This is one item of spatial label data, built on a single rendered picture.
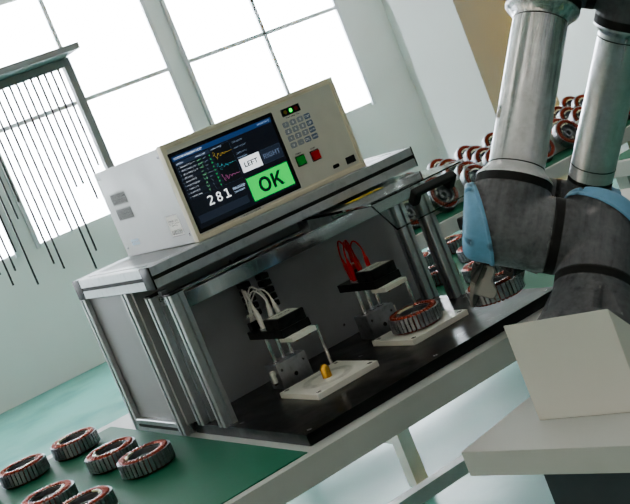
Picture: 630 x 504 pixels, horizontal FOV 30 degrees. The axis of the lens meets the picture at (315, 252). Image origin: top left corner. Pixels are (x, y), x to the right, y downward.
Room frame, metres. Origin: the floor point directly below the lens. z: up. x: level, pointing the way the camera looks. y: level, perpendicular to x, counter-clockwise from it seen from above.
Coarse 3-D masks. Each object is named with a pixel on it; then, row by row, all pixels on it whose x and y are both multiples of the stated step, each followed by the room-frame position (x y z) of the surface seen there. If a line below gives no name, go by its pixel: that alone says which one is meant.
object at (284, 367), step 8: (288, 352) 2.41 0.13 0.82; (296, 352) 2.38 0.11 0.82; (304, 352) 2.37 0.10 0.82; (280, 360) 2.37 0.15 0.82; (288, 360) 2.35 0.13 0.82; (296, 360) 2.36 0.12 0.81; (304, 360) 2.37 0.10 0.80; (272, 368) 2.35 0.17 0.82; (280, 368) 2.34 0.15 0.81; (288, 368) 2.35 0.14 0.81; (296, 368) 2.36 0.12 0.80; (304, 368) 2.37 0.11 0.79; (280, 376) 2.34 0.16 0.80; (288, 376) 2.35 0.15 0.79; (296, 376) 2.36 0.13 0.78; (304, 376) 2.36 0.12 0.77; (272, 384) 2.38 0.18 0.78; (280, 384) 2.35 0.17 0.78; (288, 384) 2.34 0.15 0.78
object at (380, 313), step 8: (384, 304) 2.50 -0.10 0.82; (392, 304) 2.49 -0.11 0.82; (368, 312) 2.49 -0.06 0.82; (376, 312) 2.47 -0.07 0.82; (384, 312) 2.48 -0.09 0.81; (392, 312) 2.49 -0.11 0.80; (360, 320) 2.48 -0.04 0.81; (368, 320) 2.46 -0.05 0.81; (376, 320) 2.47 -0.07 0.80; (384, 320) 2.48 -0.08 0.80; (360, 328) 2.49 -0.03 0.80; (368, 328) 2.47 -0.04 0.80; (376, 328) 2.46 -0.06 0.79; (384, 328) 2.47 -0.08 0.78; (368, 336) 2.48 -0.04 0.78; (376, 336) 2.46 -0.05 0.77
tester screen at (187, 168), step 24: (264, 120) 2.44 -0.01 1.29; (216, 144) 2.38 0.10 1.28; (240, 144) 2.41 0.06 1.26; (264, 144) 2.43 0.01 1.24; (192, 168) 2.35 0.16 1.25; (216, 168) 2.37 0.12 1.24; (240, 168) 2.40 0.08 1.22; (264, 168) 2.42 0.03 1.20; (192, 192) 2.34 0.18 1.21; (240, 192) 2.39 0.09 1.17
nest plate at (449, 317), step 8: (448, 312) 2.38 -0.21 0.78; (456, 312) 2.35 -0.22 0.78; (464, 312) 2.34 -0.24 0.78; (440, 320) 2.34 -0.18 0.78; (448, 320) 2.32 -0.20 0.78; (456, 320) 2.33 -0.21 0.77; (424, 328) 2.33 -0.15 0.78; (432, 328) 2.30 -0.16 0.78; (440, 328) 2.31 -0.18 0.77; (384, 336) 2.40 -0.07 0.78; (392, 336) 2.37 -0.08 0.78; (400, 336) 2.34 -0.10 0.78; (408, 336) 2.31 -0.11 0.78; (416, 336) 2.29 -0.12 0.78; (424, 336) 2.28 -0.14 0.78; (376, 344) 2.39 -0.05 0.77; (384, 344) 2.36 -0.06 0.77; (392, 344) 2.34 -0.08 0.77; (400, 344) 2.31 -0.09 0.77; (408, 344) 2.29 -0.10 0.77
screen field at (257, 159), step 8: (256, 152) 2.42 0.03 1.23; (264, 152) 2.43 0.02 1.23; (272, 152) 2.44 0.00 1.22; (280, 152) 2.45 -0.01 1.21; (240, 160) 2.40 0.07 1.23; (248, 160) 2.41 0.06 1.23; (256, 160) 2.42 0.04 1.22; (264, 160) 2.43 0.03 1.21; (272, 160) 2.43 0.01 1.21; (248, 168) 2.40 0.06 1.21
